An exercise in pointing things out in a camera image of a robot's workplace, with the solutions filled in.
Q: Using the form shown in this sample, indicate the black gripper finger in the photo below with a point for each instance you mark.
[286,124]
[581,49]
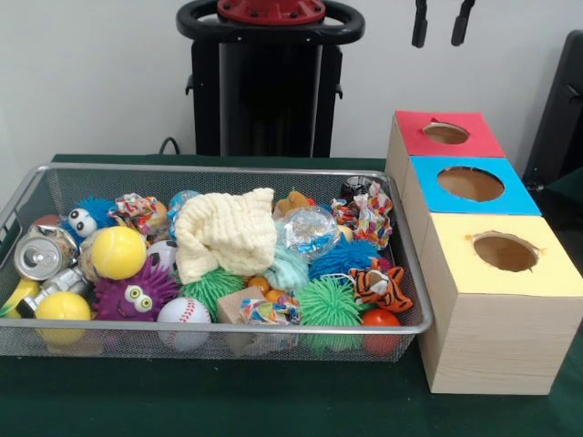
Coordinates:
[420,23]
[462,23]

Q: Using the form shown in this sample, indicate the wooden box with three holes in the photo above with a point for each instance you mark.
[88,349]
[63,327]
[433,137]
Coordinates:
[496,341]

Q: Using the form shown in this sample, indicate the green cloth on side table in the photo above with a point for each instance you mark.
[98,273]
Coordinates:
[569,196]

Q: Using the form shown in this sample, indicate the tiger plush toy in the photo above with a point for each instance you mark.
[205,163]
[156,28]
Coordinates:
[382,287]

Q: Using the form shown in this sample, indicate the cream waffle cloth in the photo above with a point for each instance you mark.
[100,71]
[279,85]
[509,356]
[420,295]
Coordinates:
[223,232]

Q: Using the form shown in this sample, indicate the green spiky rubber ball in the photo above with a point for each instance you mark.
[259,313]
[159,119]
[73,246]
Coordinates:
[325,302]

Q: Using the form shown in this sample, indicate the white baseball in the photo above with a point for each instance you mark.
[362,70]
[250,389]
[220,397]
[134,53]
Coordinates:
[182,311]

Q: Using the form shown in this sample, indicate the yellow tennis ball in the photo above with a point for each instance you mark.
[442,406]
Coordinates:
[118,252]

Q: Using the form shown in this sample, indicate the purple spiky monster toy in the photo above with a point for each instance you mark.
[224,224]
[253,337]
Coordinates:
[118,296]

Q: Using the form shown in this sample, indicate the crushed silver drink can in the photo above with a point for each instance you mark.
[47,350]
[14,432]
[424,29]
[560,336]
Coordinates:
[38,259]

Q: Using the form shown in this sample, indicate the plain yellow ball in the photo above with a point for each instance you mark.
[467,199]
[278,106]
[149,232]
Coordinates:
[64,307]

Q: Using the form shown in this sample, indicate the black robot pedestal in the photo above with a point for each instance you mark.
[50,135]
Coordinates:
[273,91]

